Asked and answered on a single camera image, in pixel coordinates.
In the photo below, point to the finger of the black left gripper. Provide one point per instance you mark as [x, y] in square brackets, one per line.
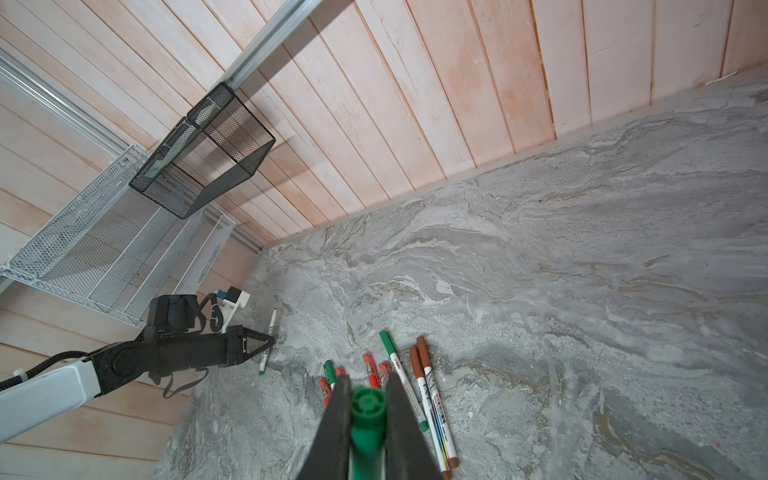
[251, 351]
[265, 340]

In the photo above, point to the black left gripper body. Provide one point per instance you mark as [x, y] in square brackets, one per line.
[229, 348]

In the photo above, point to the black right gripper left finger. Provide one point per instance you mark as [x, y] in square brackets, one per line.
[329, 454]

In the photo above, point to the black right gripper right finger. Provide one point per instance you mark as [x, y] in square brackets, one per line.
[407, 454]

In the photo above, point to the green capped white marker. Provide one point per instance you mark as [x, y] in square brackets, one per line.
[265, 356]

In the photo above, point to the green marker cap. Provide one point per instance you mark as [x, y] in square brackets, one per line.
[367, 433]

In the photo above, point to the red gel pen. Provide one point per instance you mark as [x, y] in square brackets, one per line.
[372, 372]
[326, 390]
[385, 370]

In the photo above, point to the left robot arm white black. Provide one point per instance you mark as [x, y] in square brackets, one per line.
[166, 345]

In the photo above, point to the brown capped marker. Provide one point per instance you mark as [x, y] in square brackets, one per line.
[445, 434]
[429, 413]

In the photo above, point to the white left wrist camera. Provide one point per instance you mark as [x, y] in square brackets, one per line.
[224, 306]

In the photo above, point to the white mesh wall shelf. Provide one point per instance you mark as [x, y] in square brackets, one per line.
[113, 250]

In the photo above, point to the black mesh wall basket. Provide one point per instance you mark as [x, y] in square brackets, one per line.
[217, 146]

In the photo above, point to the horizontal aluminium wall rail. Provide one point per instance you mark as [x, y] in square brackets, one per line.
[283, 23]

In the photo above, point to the left aluminium wall rail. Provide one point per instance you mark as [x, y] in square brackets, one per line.
[58, 104]

